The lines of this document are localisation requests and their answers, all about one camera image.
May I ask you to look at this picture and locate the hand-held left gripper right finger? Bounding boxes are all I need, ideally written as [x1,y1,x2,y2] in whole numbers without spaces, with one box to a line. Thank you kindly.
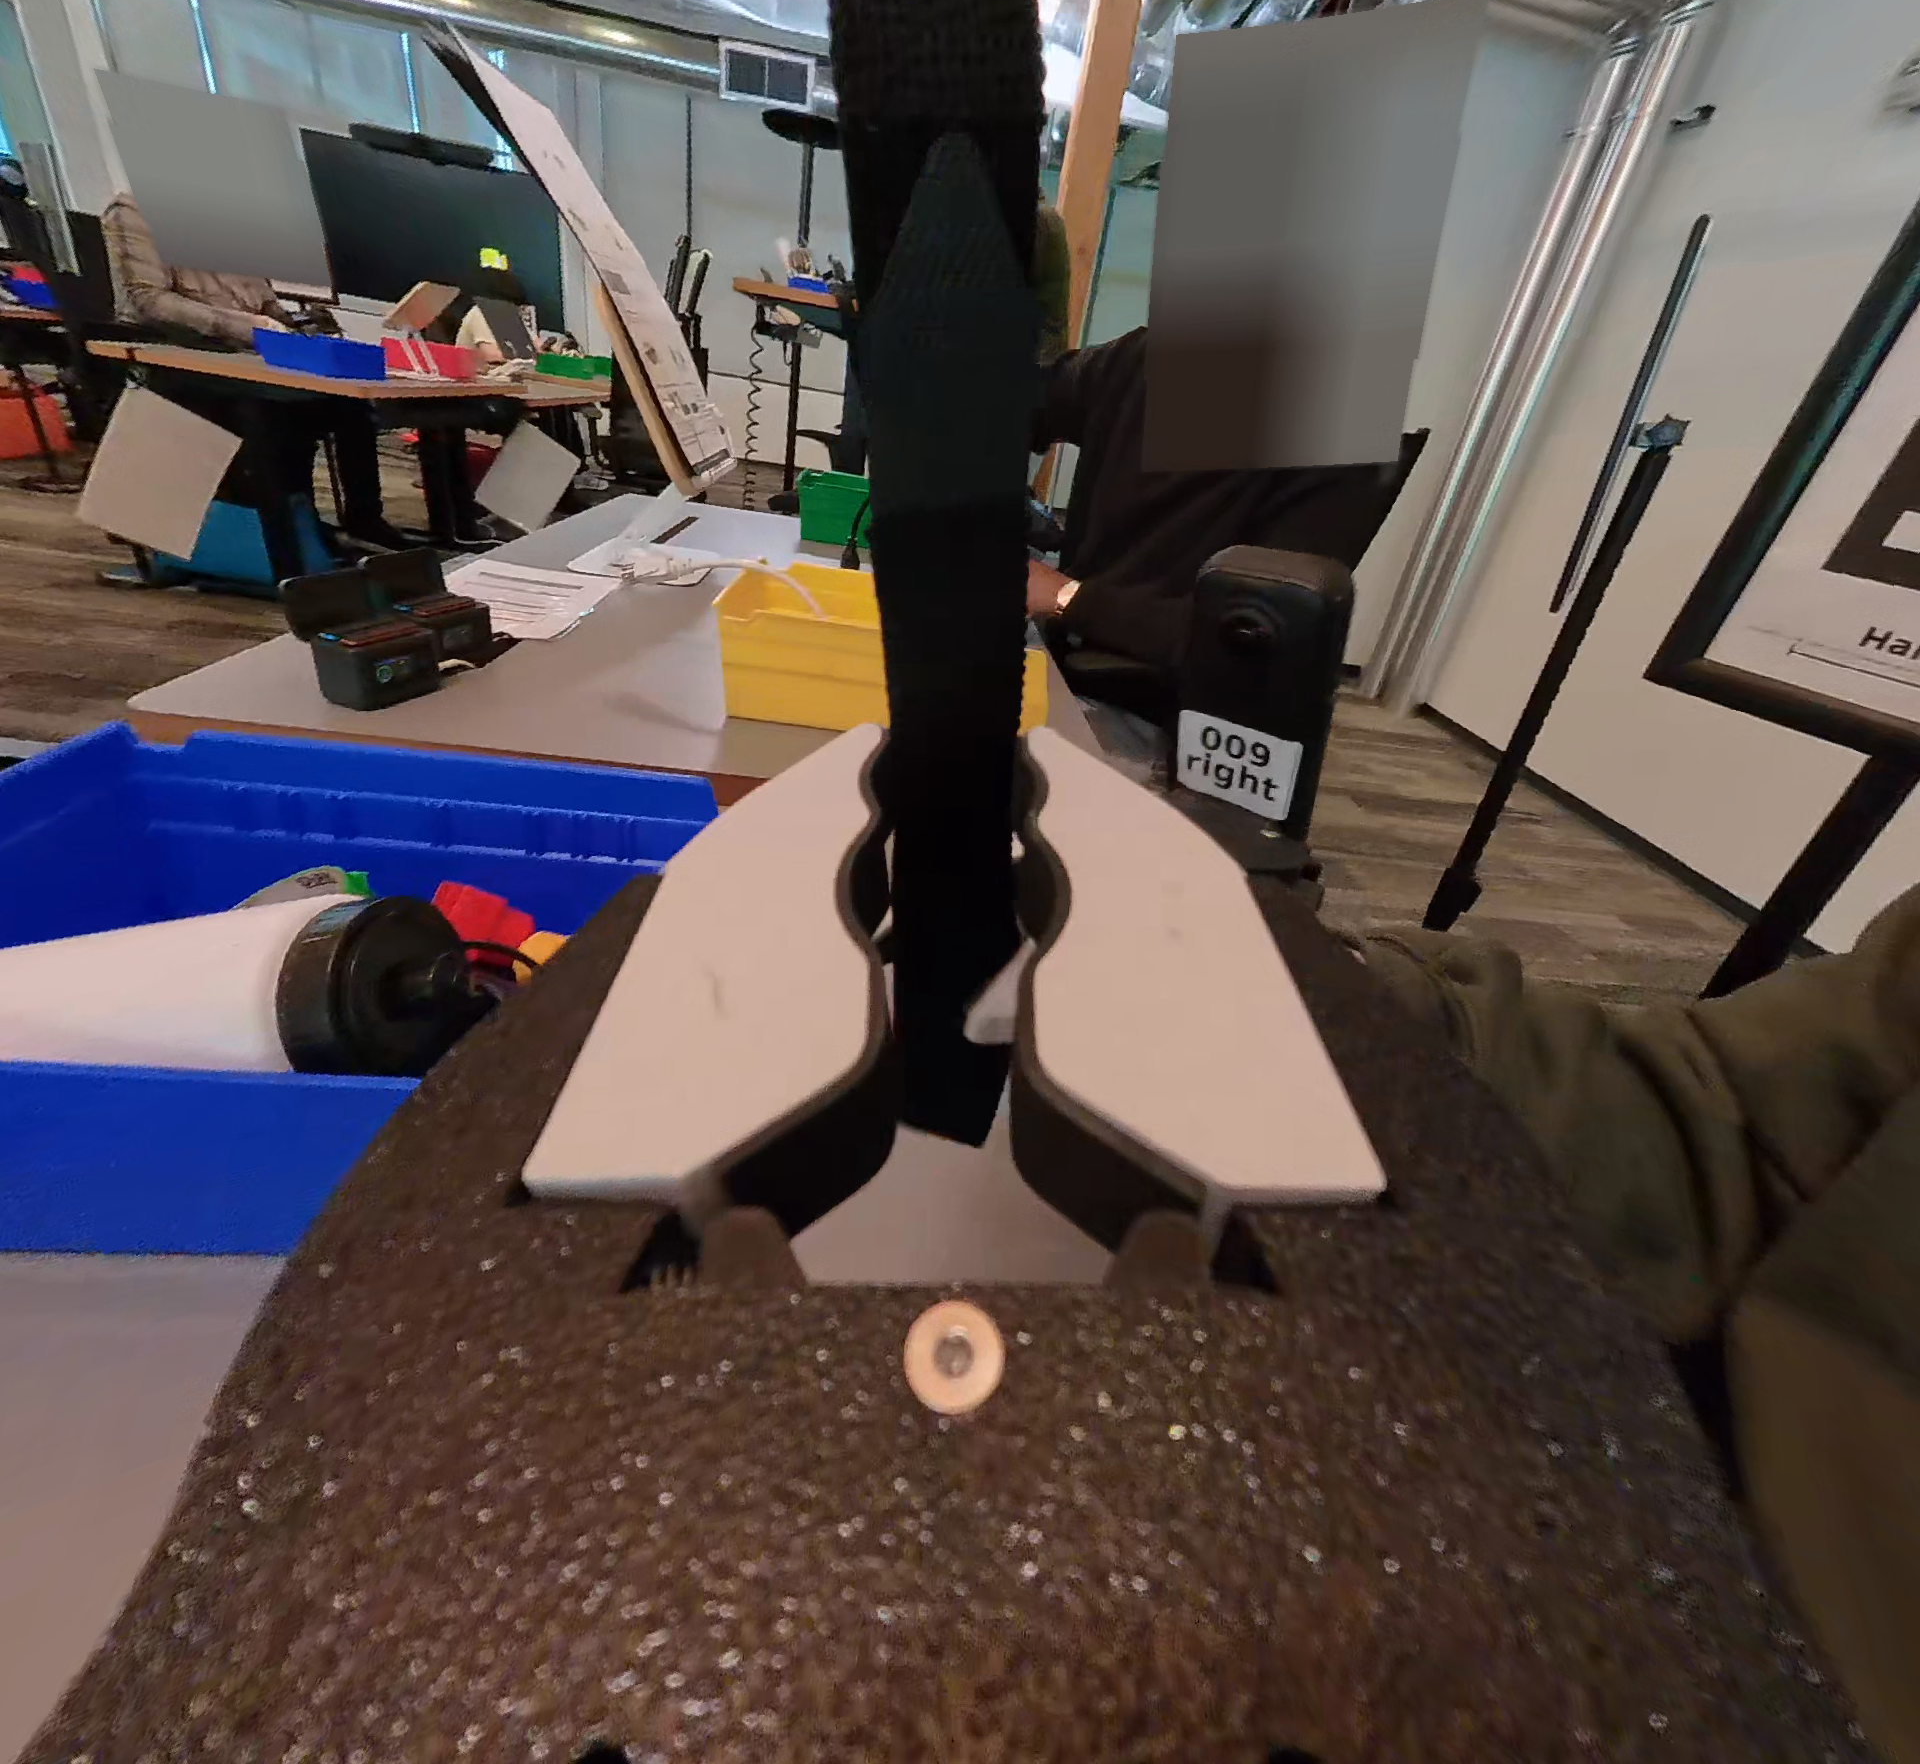
[1008,726,1390,1242]

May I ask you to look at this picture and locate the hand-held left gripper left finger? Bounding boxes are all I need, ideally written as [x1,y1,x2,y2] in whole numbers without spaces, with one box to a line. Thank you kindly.
[521,724,905,1235]

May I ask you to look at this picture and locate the black webbing strap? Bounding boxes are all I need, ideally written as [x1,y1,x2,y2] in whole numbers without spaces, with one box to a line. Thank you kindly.
[780,0,1062,1147]

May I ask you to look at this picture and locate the blue plastic bin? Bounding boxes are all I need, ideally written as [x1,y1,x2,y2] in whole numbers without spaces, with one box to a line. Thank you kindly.
[0,723,722,1256]

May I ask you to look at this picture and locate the person's right forearm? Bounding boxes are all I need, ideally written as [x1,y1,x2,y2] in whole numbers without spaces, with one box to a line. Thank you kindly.
[1335,879,1920,1764]

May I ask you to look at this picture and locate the black office chair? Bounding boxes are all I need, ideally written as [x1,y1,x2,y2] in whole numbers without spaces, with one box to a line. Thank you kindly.
[1357,430,1435,701]

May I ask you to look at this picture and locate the red plastic piece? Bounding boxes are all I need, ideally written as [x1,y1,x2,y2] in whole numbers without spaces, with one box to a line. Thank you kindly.
[431,882,539,956]

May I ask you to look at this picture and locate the black tripod pole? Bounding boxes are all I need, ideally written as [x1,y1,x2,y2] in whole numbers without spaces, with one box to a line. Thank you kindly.
[1423,413,1689,933]

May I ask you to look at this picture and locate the grey topped table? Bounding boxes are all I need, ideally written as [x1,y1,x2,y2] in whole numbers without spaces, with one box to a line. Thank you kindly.
[127,493,1082,807]

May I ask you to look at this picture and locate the yellow plastic bin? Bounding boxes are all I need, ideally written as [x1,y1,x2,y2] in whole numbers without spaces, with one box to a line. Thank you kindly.
[714,561,1053,732]

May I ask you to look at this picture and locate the printed paper sheet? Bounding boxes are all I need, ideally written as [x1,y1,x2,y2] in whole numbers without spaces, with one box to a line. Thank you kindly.
[449,558,620,642]

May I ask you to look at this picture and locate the black battery charging case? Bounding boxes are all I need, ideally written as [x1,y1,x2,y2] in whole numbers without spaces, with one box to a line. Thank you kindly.
[285,564,449,713]
[359,546,496,668]

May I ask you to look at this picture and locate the green plastic bin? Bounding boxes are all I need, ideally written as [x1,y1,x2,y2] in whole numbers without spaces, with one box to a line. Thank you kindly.
[795,465,879,551]

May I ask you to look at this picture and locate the white bottle black cap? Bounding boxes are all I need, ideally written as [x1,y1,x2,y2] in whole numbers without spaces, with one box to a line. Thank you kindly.
[0,894,504,1079]

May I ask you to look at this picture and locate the black framed sign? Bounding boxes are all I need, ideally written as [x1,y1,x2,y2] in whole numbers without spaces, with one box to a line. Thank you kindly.
[1643,204,1920,754]

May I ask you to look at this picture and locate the black easel stand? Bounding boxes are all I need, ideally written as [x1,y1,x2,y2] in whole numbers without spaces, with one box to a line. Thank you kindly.
[1703,745,1920,1003]

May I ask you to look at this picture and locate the wooden column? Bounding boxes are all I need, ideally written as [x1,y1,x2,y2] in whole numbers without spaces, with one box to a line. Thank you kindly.
[1035,0,1181,507]

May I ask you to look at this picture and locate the wooden standing desk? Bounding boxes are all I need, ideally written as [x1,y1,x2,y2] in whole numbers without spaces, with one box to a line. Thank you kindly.
[732,276,863,507]

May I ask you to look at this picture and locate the blue box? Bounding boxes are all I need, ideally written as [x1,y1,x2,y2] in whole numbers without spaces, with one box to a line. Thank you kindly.
[150,497,339,589]

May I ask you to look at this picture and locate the instruction board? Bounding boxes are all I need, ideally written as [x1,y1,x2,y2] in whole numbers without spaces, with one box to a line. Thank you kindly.
[427,24,737,499]

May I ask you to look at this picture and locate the small blue bin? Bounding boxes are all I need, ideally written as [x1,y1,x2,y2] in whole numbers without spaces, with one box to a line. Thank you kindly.
[253,327,390,381]

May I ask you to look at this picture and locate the white cable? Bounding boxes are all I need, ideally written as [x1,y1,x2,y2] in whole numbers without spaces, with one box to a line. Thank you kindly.
[616,561,828,620]

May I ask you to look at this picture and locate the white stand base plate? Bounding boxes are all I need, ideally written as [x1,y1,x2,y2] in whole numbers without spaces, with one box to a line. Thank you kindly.
[567,511,796,589]

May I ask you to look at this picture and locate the black wall monitor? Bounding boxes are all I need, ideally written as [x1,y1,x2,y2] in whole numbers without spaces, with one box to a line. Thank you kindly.
[301,125,569,310]

